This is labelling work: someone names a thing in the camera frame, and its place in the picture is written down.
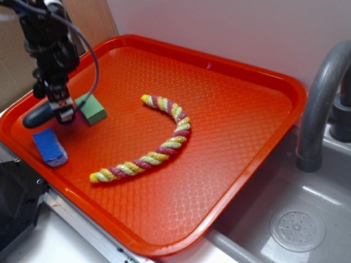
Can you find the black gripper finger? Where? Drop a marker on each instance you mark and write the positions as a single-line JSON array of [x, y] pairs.
[[61, 103], [39, 88]]

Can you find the grey toy sink basin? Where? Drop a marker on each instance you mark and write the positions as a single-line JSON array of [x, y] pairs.
[[243, 229]]

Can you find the dark grey plastic pickle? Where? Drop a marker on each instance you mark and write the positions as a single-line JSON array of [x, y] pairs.
[[38, 116]]

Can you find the grey sink drain cover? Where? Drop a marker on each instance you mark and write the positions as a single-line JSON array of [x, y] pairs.
[[297, 230]]

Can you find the blue sponge block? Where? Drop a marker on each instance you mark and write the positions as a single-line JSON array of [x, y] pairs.
[[50, 148]]

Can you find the black box with screws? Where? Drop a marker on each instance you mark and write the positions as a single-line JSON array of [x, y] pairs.
[[22, 193]]

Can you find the orange plastic tray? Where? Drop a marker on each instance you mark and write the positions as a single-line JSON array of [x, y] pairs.
[[238, 114]]

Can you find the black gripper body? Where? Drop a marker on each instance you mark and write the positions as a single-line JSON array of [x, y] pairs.
[[47, 40]]

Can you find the green rectangular block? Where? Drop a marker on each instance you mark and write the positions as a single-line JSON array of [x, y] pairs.
[[91, 109]]

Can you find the wooden board panel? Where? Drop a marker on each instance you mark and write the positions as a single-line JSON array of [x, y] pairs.
[[93, 18]]

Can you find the dark grey faucet handle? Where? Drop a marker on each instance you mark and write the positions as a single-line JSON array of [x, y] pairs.
[[340, 128]]

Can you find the grey plastic faucet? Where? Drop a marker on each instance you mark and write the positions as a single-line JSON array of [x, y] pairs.
[[318, 110]]

